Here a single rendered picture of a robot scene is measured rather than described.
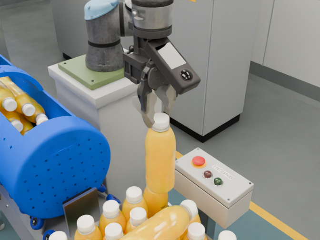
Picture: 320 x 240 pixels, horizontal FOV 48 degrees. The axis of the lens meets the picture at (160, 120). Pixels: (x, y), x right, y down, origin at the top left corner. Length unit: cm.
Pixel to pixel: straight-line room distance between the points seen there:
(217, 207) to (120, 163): 59
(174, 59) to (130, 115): 71
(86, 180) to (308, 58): 278
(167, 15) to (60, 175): 53
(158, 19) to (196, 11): 178
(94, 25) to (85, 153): 47
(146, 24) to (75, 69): 74
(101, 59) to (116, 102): 16
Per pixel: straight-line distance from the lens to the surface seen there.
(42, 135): 93
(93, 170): 105
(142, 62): 68
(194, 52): 252
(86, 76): 129
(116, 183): 149
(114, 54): 130
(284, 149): 294
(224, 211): 95
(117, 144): 137
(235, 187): 95
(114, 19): 126
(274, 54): 370
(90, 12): 126
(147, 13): 64
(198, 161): 99
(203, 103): 262
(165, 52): 66
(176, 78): 63
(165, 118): 75
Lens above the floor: 176
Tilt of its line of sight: 35 degrees down
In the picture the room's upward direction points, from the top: straight up
